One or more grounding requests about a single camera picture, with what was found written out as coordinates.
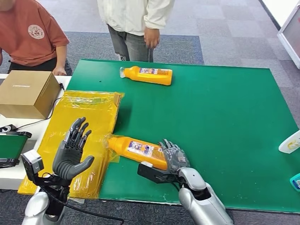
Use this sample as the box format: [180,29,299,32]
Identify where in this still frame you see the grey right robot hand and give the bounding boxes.
[159,139,191,174]

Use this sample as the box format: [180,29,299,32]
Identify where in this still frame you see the person's left hand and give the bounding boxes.
[143,26,161,49]
[52,65,68,76]

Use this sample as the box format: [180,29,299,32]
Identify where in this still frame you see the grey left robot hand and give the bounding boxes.
[52,117,95,181]

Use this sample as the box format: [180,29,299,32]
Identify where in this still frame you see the orange detergent bottle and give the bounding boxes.
[119,66,173,86]
[108,136,169,171]

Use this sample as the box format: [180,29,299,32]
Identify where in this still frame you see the white plastic bottle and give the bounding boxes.
[278,130,300,154]

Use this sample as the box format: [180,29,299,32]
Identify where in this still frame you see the person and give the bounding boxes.
[0,0,72,76]
[96,0,176,63]

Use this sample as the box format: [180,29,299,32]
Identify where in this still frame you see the brown cardboard box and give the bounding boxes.
[0,70,62,120]

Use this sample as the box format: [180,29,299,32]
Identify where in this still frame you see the yellow plastic bag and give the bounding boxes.
[17,90,124,199]

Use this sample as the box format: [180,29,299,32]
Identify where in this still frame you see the white side table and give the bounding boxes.
[0,73,72,191]

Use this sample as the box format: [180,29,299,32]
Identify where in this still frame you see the black-framed green screen device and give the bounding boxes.
[0,131,32,168]

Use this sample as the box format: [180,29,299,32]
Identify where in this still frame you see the small black device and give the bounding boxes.
[0,124,17,133]

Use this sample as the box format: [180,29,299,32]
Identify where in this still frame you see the green table mat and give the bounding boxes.
[66,59,300,214]

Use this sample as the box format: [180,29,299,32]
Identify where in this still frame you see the teal plastic container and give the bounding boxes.
[289,173,300,193]

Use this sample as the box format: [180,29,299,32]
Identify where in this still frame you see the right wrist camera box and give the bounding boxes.
[137,161,179,184]

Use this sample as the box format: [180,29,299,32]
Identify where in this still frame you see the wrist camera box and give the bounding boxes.
[21,150,44,182]
[137,161,179,184]

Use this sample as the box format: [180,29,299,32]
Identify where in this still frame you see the thin black cable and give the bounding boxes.
[14,82,65,131]

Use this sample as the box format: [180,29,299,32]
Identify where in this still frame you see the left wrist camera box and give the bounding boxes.
[21,150,44,182]

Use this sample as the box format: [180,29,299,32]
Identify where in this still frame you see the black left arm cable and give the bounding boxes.
[64,202,124,225]

